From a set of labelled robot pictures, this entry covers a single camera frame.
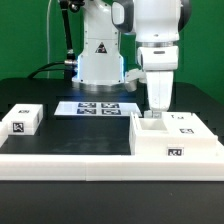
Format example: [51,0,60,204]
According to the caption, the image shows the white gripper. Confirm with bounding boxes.
[144,71,173,118]

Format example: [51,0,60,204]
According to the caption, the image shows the white cabinet body box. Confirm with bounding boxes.
[129,113,223,158]

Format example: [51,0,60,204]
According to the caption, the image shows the white cabinet door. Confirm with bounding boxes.
[162,112,215,138]

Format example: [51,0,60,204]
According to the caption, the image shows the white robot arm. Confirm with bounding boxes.
[72,0,191,118]

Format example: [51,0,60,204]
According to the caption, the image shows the white cabinet top block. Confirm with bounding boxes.
[2,104,43,135]

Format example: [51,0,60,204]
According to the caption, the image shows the white tag sheet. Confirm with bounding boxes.
[55,101,141,117]

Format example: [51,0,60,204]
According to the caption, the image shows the white U-shaped border fence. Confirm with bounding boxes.
[0,121,224,182]

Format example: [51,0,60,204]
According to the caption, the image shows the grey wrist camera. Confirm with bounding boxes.
[124,69,146,92]

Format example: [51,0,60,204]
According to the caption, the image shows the black cable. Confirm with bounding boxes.
[27,61,68,80]

